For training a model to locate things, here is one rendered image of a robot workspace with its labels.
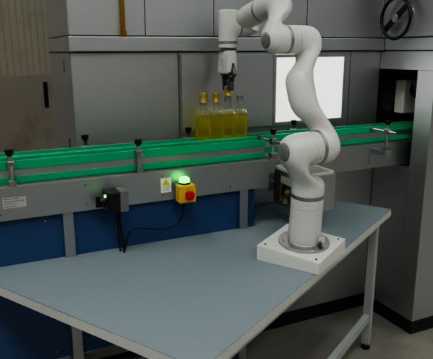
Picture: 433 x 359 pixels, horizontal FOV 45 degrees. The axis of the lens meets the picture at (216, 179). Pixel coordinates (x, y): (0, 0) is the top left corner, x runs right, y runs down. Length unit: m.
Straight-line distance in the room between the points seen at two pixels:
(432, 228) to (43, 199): 1.93
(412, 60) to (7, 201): 1.98
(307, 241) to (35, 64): 3.83
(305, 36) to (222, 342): 1.06
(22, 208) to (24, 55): 3.33
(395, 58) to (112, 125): 1.49
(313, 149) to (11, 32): 3.77
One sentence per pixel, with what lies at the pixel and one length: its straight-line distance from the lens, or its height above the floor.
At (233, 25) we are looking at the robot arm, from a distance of 2.25.
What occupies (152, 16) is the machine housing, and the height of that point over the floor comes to 1.65.
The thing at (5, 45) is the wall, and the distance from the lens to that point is 5.08.
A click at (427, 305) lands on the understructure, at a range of 3.08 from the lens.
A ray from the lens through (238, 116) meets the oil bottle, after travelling 2.30.
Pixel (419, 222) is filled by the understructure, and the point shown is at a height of 0.65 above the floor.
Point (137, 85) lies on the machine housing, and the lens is 2.29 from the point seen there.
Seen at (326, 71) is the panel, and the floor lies 1.40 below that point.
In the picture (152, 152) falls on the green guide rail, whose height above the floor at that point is 1.12.
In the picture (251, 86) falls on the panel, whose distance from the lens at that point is 2.48.
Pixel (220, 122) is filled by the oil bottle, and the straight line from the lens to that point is 2.26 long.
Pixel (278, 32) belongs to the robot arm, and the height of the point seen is 1.56.
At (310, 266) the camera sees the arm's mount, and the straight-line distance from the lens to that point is 1.86.
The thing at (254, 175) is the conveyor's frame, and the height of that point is 0.98.
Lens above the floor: 1.50
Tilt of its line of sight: 14 degrees down
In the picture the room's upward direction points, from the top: straight up
